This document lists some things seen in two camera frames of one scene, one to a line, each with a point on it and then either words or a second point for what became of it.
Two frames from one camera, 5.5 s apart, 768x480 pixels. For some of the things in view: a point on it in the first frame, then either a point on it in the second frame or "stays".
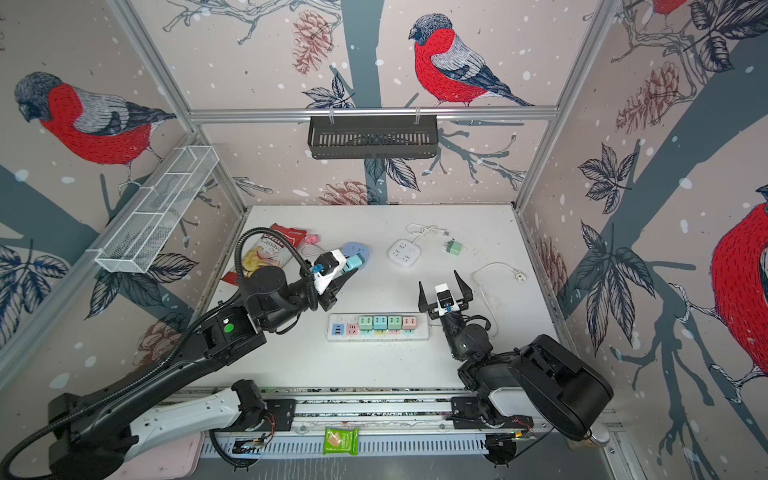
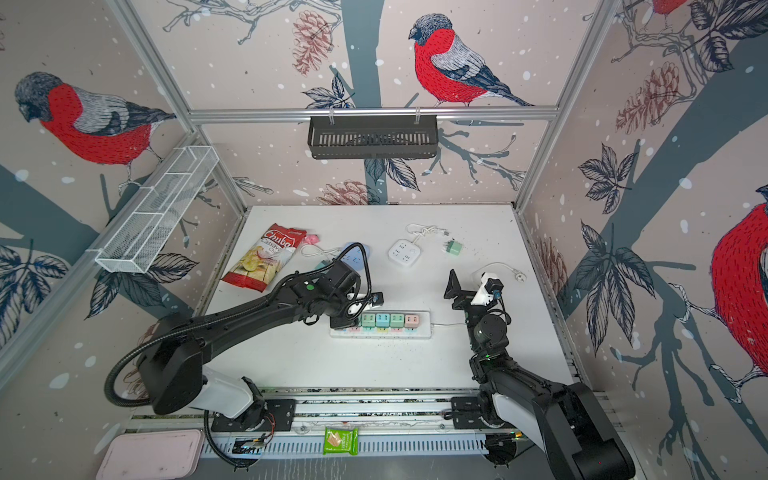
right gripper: (468, 292) to (458, 295)
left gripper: (330, 296) to (346, 321)
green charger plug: (394, 323) stays
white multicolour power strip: (378, 327) stays
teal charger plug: (380, 323) stays
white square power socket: (404, 252) stays
